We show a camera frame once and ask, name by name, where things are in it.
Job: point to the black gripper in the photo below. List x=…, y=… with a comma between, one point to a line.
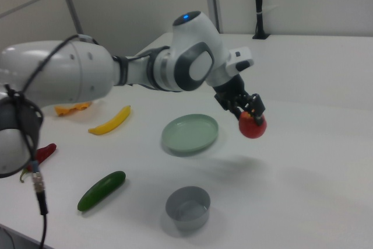
x=230, y=90

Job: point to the red apple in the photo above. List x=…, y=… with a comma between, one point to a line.
x=252, y=128

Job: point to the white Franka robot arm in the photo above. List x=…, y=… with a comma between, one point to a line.
x=73, y=71

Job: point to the grey plastic bowl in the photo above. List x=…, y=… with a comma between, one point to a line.
x=188, y=208

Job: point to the pale green plate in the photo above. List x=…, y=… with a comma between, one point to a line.
x=190, y=133

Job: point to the yellow banana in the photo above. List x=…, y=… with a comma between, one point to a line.
x=112, y=122

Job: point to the green cucumber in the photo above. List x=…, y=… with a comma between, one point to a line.
x=102, y=190

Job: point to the orange plush toy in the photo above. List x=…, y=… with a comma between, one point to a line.
x=71, y=108

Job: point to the red chili pepper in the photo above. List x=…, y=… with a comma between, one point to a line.
x=46, y=151

